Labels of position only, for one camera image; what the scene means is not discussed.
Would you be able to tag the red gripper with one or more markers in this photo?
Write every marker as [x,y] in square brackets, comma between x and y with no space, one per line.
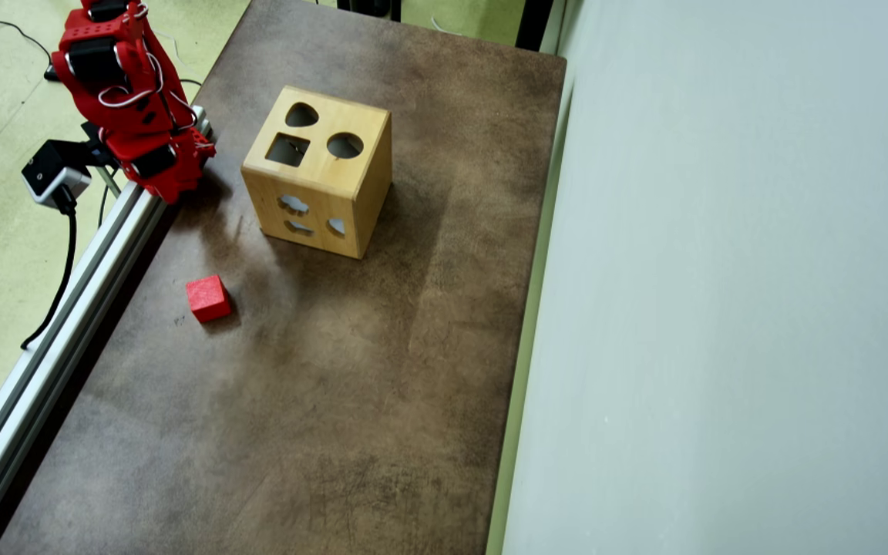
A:
[157,162]

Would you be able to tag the red cube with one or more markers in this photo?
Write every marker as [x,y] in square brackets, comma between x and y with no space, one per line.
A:
[207,299]

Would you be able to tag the red robot arm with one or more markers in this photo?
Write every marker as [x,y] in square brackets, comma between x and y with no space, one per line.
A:
[97,31]

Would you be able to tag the blue clamp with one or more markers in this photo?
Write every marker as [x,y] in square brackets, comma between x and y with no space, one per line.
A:
[99,150]

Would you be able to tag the wooden shape sorter box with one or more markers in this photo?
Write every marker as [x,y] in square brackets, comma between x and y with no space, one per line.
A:
[317,173]

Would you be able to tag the black power adapter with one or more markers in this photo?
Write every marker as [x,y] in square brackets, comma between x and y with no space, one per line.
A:
[51,74]

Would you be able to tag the black object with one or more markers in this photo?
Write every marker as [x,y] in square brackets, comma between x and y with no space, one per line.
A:
[368,8]

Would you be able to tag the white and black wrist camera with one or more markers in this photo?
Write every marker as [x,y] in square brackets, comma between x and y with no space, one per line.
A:
[51,166]

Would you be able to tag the aluminium profile rail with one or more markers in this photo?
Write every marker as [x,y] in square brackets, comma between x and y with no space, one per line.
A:
[43,362]

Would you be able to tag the black post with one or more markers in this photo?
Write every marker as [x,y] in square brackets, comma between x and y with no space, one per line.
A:
[534,23]

